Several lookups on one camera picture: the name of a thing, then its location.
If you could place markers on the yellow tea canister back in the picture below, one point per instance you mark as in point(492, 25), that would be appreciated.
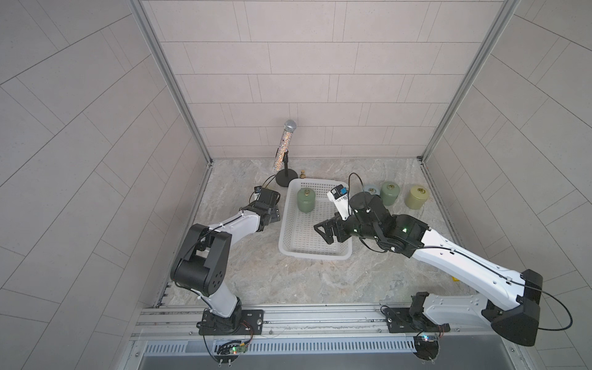
point(417, 197)

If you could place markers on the black microphone stand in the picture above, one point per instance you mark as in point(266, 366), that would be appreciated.
point(285, 175)

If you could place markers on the white plastic perforated basket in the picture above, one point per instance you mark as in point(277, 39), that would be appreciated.
point(298, 237)

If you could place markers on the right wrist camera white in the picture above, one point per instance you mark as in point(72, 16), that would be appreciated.
point(339, 196)

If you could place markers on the glitter microphone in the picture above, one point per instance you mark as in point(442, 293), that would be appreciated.
point(282, 150)

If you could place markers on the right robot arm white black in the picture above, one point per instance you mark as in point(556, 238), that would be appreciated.
point(506, 300)

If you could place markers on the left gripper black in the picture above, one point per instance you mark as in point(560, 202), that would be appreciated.
point(274, 214)

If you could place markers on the left circuit board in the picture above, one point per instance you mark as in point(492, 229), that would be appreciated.
point(228, 352)

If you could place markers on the circuit board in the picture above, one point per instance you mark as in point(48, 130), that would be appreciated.
point(427, 348)
point(228, 352)

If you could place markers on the right circuit board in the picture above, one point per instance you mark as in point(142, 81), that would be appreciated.
point(427, 348)

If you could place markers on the dark green tea canister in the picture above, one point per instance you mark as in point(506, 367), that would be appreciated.
point(389, 193)

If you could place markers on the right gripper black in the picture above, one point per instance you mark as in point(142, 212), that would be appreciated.
point(337, 221)

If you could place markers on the aluminium mounting rail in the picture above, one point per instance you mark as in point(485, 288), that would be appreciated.
point(323, 319)

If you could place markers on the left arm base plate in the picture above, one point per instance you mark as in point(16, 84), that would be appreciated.
point(248, 322)

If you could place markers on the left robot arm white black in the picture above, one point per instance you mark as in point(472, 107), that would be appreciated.
point(201, 263)

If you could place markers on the ventilation grille strip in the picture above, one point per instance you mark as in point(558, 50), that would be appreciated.
point(260, 347)

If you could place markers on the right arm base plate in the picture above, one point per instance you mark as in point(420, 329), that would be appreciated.
point(402, 320)

